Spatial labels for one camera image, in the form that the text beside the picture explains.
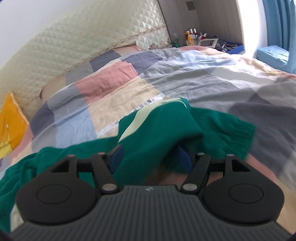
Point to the yellow bottle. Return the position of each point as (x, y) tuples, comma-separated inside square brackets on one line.
[(189, 40)]

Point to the group of cosmetic bottles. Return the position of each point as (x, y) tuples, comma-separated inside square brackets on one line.
[(193, 33)]

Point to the patchwork pillow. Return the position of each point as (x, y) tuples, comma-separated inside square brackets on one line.
[(128, 48)]

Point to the orange crown pillow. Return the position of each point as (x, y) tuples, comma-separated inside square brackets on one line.
[(10, 125)]

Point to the green hoodie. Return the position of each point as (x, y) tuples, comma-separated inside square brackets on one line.
[(148, 134)]

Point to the patchwork quilt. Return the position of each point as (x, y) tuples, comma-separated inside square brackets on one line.
[(185, 83)]

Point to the white framed tablet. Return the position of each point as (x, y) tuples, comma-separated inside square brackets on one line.
[(208, 42)]

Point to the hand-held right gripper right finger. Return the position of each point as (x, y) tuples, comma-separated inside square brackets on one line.
[(185, 161)]

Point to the dark cabinet socket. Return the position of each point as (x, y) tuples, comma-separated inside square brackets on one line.
[(190, 5)]

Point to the cream quilted headboard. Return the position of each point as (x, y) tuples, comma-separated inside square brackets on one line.
[(81, 48)]

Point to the green glass jar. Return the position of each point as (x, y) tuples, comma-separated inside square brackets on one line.
[(175, 42)]

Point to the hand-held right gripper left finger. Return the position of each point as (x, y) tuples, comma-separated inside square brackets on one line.
[(115, 160)]

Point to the blue cushion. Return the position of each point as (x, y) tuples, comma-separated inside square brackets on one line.
[(274, 56)]

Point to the blue tray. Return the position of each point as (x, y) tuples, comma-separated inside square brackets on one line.
[(234, 47)]

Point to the blue curtain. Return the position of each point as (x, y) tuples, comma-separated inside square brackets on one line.
[(281, 23)]

